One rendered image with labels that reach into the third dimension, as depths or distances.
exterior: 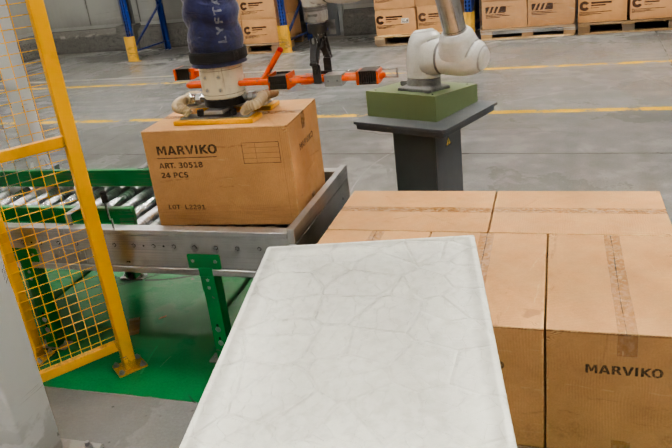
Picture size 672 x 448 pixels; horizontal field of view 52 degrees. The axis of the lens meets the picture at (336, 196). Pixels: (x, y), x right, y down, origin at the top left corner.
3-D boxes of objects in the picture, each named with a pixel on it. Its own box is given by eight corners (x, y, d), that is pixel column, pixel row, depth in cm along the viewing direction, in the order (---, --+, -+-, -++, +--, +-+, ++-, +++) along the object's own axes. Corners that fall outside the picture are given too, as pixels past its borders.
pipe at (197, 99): (174, 115, 268) (171, 101, 266) (203, 100, 290) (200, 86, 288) (253, 113, 258) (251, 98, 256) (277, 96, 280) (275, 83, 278)
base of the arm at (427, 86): (413, 84, 334) (413, 72, 332) (451, 87, 319) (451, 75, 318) (389, 90, 321) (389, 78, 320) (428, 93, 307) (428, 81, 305)
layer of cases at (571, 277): (285, 419, 220) (267, 312, 206) (363, 273, 308) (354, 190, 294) (700, 466, 183) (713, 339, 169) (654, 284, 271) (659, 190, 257)
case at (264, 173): (161, 225, 279) (140, 131, 265) (200, 190, 315) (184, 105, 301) (301, 224, 264) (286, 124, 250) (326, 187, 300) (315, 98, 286)
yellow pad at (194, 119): (173, 126, 268) (170, 113, 266) (185, 119, 277) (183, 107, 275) (253, 123, 257) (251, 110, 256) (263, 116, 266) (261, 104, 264)
